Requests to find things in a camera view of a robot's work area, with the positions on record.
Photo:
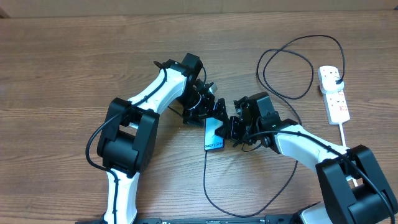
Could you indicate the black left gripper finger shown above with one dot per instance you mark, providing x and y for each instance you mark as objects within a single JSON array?
[
  {"x": 193, "y": 119},
  {"x": 218, "y": 111}
]

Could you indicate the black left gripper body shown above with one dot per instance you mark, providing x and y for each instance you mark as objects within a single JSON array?
[{"x": 194, "y": 102}]

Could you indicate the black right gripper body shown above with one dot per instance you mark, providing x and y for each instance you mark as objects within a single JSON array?
[{"x": 241, "y": 130}]

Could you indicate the Samsung Galaxy smartphone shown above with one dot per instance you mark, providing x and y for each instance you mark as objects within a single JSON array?
[{"x": 212, "y": 141}]

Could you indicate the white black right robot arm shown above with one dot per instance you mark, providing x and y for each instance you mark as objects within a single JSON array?
[{"x": 353, "y": 186}]

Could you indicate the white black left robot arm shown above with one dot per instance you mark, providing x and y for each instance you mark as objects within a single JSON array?
[{"x": 127, "y": 136}]

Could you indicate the white charger plug adapter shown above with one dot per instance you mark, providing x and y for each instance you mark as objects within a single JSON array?
[{"x": 330, "y": 85}]

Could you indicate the white power strip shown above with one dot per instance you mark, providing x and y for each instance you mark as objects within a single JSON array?
[{"x": 335, "y": 103}]

